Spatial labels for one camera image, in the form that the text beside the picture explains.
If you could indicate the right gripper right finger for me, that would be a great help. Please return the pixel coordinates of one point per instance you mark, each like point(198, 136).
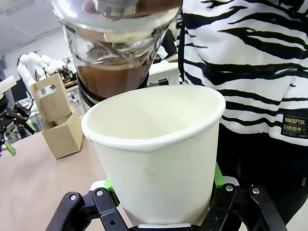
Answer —
point(245, 211)

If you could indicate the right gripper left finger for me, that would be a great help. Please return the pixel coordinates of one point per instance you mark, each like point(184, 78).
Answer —
point(96, 207)

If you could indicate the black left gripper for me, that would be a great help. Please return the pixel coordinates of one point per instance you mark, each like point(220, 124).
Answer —
point(9, 113)

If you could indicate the brown cardboard cup carrier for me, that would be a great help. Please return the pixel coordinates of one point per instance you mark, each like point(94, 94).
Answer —
point(65, 137)

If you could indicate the white paper cup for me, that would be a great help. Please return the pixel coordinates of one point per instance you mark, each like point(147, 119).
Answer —
point(154, 173)

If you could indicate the glass french press carafe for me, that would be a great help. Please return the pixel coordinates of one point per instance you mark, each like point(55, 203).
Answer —
point(110, 79)

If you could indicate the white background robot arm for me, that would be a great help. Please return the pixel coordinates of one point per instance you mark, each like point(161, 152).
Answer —
point(24, 69)

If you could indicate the person in zebra-striped hoodie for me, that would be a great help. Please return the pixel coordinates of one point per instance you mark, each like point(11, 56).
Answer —
point(252, 72)

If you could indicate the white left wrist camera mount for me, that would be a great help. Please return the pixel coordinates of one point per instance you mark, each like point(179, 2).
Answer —
point(7, 86)

